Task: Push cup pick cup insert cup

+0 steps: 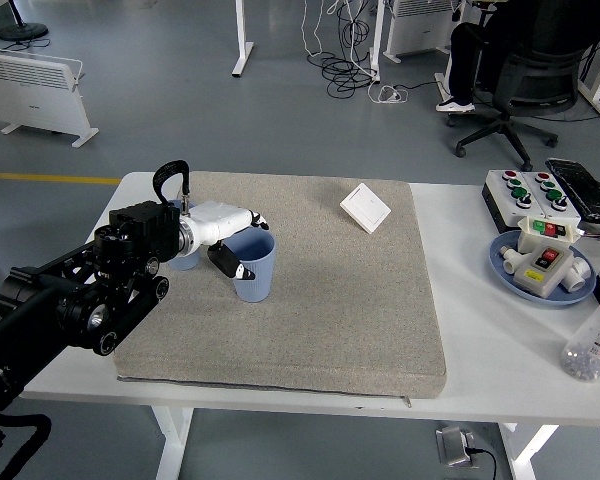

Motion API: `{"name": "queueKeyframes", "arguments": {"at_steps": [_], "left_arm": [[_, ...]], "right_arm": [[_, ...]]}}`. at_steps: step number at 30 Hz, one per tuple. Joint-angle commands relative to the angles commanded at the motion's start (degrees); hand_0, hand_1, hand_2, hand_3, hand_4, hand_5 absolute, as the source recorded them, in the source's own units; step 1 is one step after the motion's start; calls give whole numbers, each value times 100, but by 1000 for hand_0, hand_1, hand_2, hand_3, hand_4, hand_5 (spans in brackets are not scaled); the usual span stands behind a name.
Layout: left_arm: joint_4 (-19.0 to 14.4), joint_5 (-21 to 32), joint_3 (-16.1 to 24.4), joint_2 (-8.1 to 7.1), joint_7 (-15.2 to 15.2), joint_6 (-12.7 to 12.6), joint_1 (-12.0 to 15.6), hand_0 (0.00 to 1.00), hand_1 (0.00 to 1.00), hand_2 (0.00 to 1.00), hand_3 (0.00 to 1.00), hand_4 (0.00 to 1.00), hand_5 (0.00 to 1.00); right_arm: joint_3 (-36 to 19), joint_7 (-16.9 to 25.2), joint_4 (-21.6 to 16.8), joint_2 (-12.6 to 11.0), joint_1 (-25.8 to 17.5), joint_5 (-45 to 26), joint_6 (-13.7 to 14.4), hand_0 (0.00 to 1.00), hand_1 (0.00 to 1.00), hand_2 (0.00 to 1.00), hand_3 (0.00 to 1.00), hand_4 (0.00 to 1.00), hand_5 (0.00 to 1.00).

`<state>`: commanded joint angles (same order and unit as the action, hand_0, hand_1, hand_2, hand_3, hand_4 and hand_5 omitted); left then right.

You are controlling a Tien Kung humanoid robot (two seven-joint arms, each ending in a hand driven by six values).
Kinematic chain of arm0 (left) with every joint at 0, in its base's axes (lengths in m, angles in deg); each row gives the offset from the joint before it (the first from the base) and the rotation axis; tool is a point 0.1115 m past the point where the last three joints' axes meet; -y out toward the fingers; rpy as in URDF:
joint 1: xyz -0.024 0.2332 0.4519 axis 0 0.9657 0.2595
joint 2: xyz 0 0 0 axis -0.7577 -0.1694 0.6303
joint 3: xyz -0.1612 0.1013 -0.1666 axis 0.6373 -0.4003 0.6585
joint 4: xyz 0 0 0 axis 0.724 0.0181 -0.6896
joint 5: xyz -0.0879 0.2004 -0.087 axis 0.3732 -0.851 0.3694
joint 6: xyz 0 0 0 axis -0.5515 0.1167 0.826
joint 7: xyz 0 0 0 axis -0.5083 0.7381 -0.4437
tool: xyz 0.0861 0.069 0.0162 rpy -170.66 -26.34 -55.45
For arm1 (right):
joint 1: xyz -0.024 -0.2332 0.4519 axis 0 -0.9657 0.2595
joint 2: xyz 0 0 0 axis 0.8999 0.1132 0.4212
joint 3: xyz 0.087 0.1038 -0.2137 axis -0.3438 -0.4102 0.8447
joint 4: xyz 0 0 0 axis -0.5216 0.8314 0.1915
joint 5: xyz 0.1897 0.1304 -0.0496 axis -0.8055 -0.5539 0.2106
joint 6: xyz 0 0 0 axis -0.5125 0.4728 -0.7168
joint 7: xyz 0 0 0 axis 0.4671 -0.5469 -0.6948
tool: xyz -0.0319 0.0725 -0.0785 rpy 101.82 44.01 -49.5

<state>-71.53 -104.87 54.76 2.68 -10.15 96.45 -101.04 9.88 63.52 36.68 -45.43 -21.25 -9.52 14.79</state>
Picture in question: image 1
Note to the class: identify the white table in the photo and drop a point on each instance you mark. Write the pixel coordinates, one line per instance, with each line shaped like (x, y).
(480, 350)

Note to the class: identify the black office chair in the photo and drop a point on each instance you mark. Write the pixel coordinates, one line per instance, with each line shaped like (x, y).
(535, 80)

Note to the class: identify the white panel heater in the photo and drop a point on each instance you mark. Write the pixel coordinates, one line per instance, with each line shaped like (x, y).
(30, 95)
(415, 30)

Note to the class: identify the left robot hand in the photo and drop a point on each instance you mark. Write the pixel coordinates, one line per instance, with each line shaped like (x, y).
(217, 220)

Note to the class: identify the white wall switch panel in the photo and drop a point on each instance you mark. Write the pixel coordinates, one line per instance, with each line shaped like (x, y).
(366, 207)

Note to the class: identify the white desk leg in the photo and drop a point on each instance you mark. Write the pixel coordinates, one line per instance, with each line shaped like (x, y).
(376, 45)
(242, 55)

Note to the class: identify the grey-brown cushion mat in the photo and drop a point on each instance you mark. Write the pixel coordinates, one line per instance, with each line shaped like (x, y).
(305, 300)

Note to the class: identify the blue plate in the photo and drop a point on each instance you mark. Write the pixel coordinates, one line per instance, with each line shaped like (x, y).
(555, 300)

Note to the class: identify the grey foot pedal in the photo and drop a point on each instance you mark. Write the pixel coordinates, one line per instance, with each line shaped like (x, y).
(452, 445)

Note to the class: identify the person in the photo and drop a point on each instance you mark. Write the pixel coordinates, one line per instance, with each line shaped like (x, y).
(462, 60)

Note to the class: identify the white green-red button switch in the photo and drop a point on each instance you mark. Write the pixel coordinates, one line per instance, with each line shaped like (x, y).
(530, 240)

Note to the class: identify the white pipe fitting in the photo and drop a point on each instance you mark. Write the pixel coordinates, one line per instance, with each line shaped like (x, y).
(577, 280)
(511, 260)

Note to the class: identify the black fan stand base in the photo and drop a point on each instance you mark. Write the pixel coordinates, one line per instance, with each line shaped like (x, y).
(22, 32)

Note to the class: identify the beige red-button switch box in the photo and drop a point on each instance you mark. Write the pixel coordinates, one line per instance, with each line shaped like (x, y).
(535, 285)

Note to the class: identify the white push-button control box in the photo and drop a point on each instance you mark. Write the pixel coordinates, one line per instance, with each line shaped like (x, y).
(502, 200)
(567, 212)

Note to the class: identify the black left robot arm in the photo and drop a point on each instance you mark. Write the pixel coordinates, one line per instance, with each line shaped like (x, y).
(80, 290)

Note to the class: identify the blue ribbed cup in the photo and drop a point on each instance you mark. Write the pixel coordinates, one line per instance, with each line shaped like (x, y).
(257, 287)
(185, 262)

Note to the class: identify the clear red-capped bottle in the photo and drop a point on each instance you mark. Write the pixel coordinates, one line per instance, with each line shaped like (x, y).
(592, 345)

